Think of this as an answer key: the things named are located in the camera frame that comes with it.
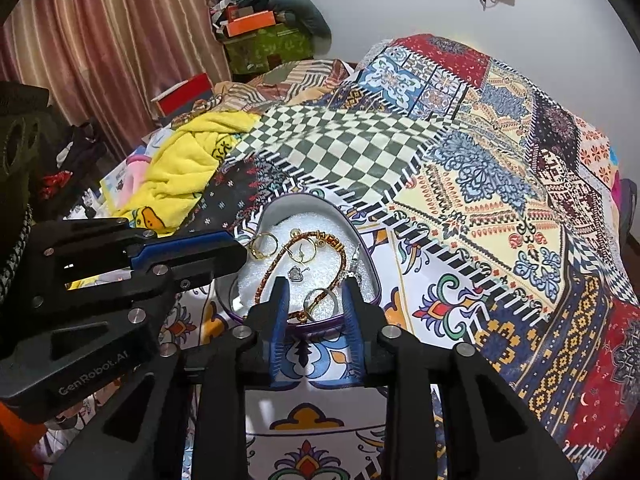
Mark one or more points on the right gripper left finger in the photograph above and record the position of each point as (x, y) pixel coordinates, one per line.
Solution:
(269, 322)

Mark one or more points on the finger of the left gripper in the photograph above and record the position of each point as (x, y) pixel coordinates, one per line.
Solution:
(175, 246)
(88, 291)

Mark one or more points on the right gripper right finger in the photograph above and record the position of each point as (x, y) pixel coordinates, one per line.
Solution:
(362, 323)

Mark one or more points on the purple heart-shaped jewelry tin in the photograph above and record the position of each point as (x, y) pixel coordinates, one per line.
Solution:
(319, 230)

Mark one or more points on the yellow cartoon blanket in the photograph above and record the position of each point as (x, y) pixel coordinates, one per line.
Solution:
(181, 168)

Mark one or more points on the colourful patchwork bedspread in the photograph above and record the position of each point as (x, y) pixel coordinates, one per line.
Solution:
(498, 213)

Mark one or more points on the striped brown quilt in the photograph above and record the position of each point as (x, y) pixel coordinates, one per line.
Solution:
(291, 83)

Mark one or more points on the green patterned box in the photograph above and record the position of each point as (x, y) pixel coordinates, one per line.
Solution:
(266, 48)

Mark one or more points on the orange box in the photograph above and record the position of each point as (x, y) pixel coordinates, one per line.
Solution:
(250, 23)

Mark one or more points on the striped brown curtain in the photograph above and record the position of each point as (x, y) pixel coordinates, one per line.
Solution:
(107, 59)

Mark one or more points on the dark grey bag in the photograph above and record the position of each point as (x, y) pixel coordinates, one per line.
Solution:
(628, 204)

